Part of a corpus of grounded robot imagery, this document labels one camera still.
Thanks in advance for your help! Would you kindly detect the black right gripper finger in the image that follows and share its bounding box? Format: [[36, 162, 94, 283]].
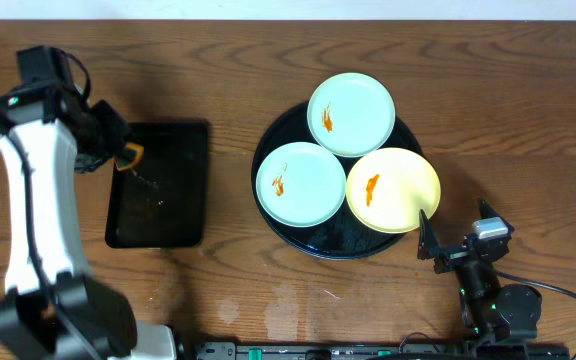
[[477, 198, 501, 219], [417, 210, 440, 260]]

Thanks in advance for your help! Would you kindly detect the orange green sponge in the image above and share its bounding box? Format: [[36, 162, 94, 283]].
[[114, 142, 144, 171]]

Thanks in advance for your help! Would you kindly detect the light green plate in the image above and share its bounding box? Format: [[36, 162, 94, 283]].
[[254, 142, 346, 228], [306, 72, 396, 158]]

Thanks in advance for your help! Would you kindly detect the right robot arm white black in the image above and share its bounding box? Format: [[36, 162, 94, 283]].
[[417, 199, 542, 359]]

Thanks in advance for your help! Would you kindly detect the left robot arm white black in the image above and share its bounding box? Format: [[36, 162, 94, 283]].
[[0, 77, 180, 359]]

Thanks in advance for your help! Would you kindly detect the black round tray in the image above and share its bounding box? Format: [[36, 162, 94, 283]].
[[251, 102, 405, 260]]

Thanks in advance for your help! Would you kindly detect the black rectangular tray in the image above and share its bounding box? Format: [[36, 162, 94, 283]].
[[105, 119, 210, 249]]

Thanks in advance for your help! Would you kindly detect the yellow plate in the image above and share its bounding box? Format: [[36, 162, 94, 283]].
[[346, 148, 441, 234]]

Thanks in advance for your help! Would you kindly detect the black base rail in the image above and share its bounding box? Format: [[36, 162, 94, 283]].
[[194, 341, 571, 360]]

